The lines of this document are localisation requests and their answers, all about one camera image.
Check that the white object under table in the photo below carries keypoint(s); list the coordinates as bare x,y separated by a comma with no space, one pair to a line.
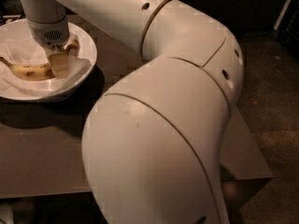
6,214

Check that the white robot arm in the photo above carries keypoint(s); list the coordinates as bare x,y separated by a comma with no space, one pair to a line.
151,143

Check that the white paper napkin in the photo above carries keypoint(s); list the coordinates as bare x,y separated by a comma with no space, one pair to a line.
27,51

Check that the yellow banana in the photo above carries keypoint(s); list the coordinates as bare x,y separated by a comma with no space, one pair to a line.
39,72

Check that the white ceramic bowl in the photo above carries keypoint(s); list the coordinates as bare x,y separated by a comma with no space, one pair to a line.
19,30

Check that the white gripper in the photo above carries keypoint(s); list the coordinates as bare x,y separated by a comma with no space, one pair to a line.
49,33

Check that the dark tray at table edge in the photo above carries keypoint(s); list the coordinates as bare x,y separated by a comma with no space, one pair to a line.
4,19

